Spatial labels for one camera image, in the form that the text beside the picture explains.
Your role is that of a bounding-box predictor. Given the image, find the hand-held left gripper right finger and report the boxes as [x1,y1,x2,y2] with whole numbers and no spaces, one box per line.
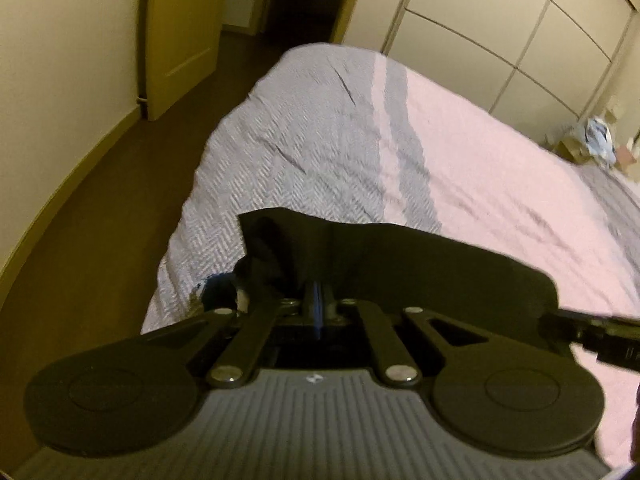
[321,284,497,389]

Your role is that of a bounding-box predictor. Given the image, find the black pants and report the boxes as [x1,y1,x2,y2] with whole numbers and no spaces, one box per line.
[235,207,576,361]

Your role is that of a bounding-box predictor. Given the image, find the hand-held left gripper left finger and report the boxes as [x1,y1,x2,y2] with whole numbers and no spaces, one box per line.
[149,282,322,389]

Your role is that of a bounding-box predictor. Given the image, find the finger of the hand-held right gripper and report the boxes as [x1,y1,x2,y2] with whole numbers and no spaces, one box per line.
[539,309,640,375]

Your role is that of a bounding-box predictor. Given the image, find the cream door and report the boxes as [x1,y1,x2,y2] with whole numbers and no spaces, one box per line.
[137,0,222,122]

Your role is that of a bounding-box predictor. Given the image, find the cream panelled wardrobe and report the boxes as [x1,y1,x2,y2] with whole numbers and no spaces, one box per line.
[344,0,640,133]

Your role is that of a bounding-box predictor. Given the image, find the pink and grey blanket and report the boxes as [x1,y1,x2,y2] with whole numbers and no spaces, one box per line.
[141,42,640,471]

